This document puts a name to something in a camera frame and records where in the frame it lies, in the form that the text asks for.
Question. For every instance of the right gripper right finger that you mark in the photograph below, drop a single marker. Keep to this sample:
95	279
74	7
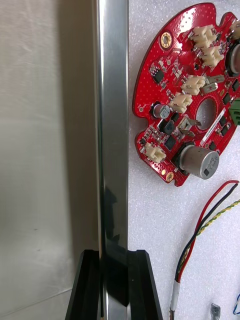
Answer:
145	295

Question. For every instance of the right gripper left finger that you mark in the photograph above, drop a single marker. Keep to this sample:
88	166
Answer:
86	295

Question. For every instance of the round red circuit board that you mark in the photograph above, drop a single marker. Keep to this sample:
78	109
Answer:
150	95

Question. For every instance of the white foam sheet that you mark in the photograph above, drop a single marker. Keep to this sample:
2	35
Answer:
155	225

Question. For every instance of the steel tray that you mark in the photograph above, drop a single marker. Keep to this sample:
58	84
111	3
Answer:
112	100

